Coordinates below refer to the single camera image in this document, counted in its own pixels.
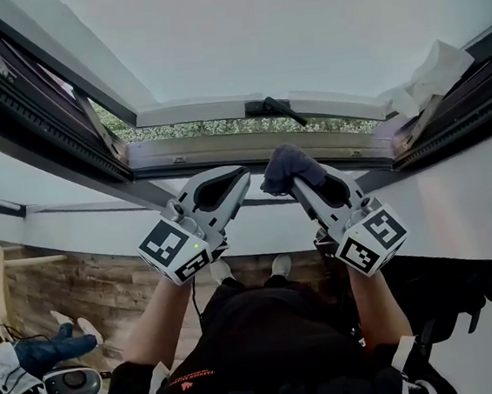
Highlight person's right forearm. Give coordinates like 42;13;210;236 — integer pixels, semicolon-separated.
344;257;416;350

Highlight white crumpled paper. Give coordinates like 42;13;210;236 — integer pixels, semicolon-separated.
372;35;482;123

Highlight person's black shirt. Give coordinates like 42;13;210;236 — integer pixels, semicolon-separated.
84;266;460;394

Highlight green hedge outside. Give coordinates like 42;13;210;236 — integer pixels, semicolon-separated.
90;70;382;164

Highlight person's left white shoe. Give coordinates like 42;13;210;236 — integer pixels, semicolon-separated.
208;257;234;286

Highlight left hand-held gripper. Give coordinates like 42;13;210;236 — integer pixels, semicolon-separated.
130;163;263;289

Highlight person's left forearm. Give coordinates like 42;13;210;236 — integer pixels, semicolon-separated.
115;271;203;371

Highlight black office chair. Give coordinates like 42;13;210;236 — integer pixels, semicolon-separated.
378;248;492;352

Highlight person's white shoe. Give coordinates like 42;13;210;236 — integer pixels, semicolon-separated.
208;257;234;286
269;252;294;280

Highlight person's right white shoe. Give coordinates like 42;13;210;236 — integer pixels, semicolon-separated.
269;252;294;280

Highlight black window handle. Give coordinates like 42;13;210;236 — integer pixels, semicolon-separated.
243;92;309;133

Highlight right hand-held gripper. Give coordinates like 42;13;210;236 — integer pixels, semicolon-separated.
289;159;412;284

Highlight dark blue cleaning cloth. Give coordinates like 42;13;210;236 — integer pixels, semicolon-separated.
256;139;329;199

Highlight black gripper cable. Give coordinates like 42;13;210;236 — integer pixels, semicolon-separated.
188;277;204;329

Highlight person's black trousers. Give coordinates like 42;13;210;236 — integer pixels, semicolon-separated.
213;266;322;304

